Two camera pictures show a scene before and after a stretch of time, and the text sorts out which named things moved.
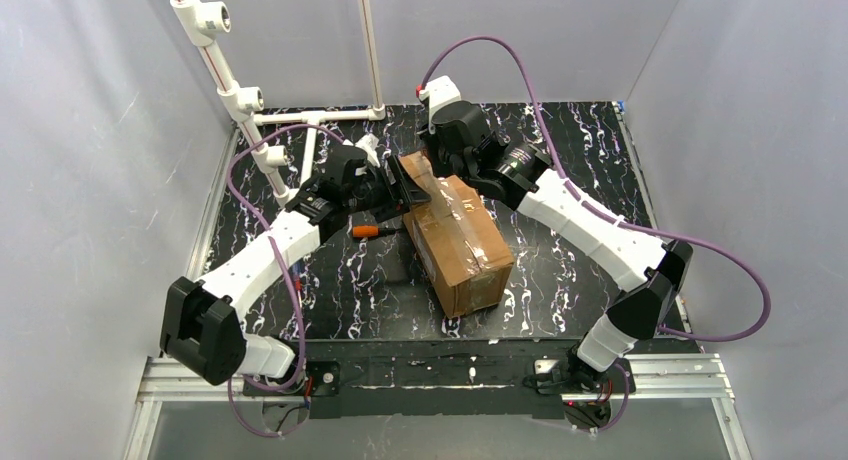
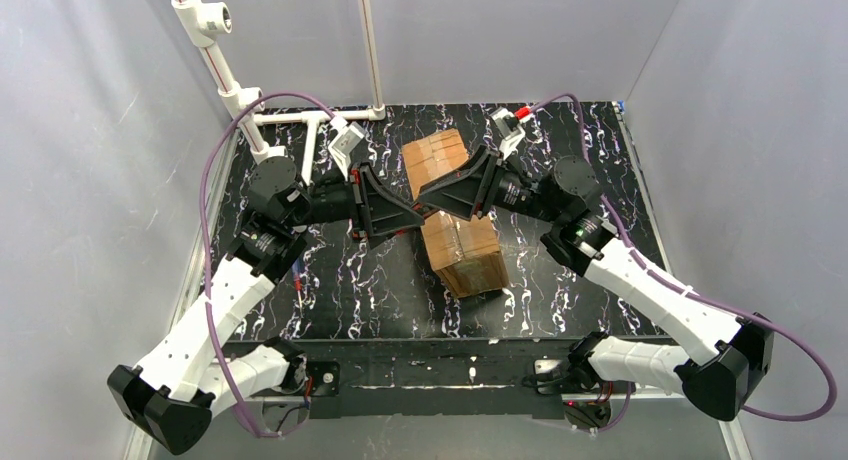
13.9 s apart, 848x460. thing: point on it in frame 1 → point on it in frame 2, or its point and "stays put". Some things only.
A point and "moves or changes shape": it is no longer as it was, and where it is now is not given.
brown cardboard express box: (458, 242) moves or changes shape
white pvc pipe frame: (197, 20) stays put
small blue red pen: (298, 283) stays put
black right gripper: (453, 163) → (489, 184)
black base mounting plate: (399, 379) stays put
